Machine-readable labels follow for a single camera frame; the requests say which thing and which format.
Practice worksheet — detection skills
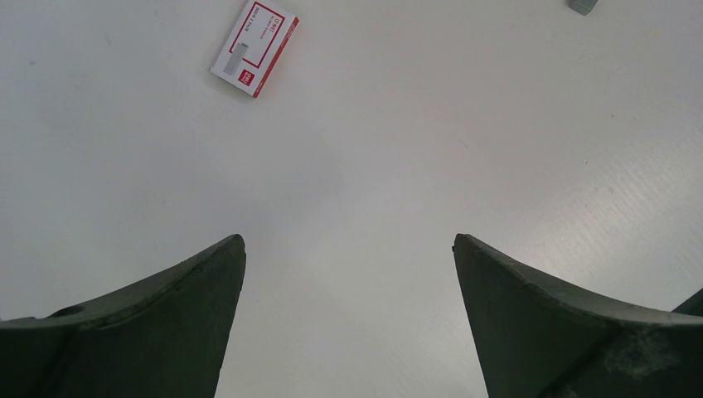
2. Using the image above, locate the red white staple box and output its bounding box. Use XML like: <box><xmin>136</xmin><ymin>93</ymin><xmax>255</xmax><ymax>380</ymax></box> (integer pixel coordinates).
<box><xmin>210</xmin><ymin>1</ymin><xmax>299</xmax><ymax>98</ymax></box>

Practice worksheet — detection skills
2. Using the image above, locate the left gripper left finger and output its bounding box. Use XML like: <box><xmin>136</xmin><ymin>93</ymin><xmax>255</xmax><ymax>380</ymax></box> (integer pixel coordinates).
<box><xmin>1</xmin><ymin>235</ymin><xmax>246</xmax><ymax>397</ymax></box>

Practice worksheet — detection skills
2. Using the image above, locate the small staple piece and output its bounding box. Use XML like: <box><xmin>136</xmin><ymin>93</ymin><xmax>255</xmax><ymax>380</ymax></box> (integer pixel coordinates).
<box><xmin>567</xmin><ymin>0</ymin><xmax>598</xmax><ymax>16</ymax></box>

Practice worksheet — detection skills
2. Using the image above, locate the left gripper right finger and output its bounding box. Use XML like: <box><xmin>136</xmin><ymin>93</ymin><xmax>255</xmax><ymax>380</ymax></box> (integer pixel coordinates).
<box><xmin>453</xmin><ymin>234</ymin><xmax>702</xmax><ymax>397</ymax></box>

